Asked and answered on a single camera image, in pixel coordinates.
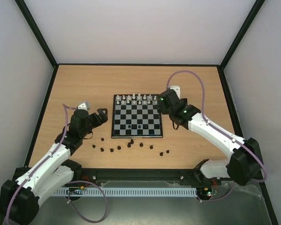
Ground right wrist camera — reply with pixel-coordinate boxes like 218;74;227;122
169;85;181;98

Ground black white chessboard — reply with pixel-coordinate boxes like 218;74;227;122
111;94;163;139

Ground purple cable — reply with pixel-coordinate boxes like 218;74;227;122
166;70;269;203
5;104;108;223

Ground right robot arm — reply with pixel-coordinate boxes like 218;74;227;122
158;89;262;186

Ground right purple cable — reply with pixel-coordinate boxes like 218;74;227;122
166;70;269;203

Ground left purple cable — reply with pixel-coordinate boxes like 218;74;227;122
5;104;108;223

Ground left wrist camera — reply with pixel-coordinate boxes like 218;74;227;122
77;101;90;111

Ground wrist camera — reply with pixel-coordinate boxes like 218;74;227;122
169;85;181;98
77;101;90;111

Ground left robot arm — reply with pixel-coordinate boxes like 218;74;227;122
0;106;108;225

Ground black aluminium frame rail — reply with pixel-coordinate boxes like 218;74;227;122
14;167;263;186

